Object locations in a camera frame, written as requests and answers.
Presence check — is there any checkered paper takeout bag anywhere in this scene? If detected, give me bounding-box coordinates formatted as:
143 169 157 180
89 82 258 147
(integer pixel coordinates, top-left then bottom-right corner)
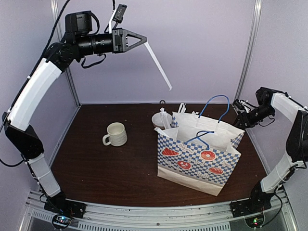
155 103 245 196

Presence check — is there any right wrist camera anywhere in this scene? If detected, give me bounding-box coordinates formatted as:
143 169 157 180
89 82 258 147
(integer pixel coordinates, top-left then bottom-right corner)
256 87 270 105

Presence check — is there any aluminium front rail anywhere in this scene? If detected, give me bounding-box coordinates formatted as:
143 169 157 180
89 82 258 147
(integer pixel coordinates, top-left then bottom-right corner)
23 190 295 231

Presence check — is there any cream ribbed ceramic mug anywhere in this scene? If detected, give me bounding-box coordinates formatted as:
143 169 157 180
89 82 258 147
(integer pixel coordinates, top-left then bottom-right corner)
102 122 128 147

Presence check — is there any white ceramic bowl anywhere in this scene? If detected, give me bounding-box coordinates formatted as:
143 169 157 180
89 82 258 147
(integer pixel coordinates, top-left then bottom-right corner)
152 113 172 129

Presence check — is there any white paper straw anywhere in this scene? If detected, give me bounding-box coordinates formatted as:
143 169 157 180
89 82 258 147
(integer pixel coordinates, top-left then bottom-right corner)
144 42 172 91

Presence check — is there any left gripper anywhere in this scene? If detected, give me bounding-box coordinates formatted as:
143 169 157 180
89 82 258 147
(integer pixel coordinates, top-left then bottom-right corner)
77 27 148 56

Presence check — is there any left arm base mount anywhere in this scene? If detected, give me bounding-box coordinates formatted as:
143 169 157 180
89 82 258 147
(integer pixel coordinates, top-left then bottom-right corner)
44 201 86 230

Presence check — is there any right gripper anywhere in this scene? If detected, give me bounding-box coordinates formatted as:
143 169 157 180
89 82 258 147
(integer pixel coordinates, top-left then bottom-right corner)
232 104 275 129

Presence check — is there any white cup of straws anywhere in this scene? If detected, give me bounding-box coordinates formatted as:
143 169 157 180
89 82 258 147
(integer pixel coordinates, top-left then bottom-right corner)
159 103 199 129

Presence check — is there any right aluminium corner post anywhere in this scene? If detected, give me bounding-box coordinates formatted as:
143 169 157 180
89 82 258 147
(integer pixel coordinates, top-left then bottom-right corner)
234 0 262 100

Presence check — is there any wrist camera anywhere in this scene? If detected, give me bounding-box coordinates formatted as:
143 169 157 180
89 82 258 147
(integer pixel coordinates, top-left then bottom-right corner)
64 11 100 35
256 87 270 105

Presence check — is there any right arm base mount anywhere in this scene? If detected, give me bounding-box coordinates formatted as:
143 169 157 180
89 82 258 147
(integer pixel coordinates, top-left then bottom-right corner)
230 199 271 229

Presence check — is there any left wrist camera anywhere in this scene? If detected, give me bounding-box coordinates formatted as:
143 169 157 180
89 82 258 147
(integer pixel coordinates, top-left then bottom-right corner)
64 11 100 35

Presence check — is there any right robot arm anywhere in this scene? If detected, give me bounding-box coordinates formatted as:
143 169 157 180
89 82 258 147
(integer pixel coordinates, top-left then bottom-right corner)
233 87 308 213

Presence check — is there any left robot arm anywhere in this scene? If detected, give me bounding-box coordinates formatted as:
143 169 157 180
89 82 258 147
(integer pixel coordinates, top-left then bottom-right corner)
2 11 147 214

